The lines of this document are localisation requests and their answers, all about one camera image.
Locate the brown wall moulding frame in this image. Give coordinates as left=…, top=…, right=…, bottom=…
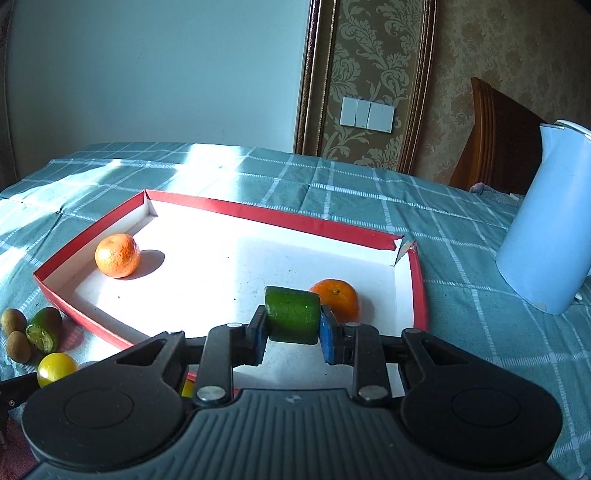
left=293, top=0, right=437, bottom=175

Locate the white wall switch panel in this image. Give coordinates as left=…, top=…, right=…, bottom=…
left=340, top=96, right=396, bottom=133

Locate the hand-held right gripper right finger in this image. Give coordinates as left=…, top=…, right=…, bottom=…
left=320, top=305, right=467, bottom=401

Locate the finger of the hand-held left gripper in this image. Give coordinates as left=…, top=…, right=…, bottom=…
left=0, top=371, right=40, bottom=407

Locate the light blue electric kettle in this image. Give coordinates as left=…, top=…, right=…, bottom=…
left=495, top=119, right=591, bottom=315

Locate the red cardboard box tray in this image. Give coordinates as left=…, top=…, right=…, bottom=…
left=33, top=188, right=430, bottom=398

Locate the orange mandarin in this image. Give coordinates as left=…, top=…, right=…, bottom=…
left=308, top=278, right=360, bottom=324
left=95, top=233, right=140, bottom=278

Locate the teal checked tablecloth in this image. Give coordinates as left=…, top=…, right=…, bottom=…
left=0, top=142, right=591, bottom=480

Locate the wooden chair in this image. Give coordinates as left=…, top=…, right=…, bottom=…
left=449, top=78, right=548, bottom=195

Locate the yellow green tomato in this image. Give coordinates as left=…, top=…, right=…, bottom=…
left=37, top=352, right=79, bottom=388

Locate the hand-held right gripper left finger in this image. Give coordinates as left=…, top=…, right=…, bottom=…
left=115, top=308, right=269, bottom=401

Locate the short green cut cucumber piece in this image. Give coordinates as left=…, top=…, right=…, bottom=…
left=25, top=307, right=63, bottom=354

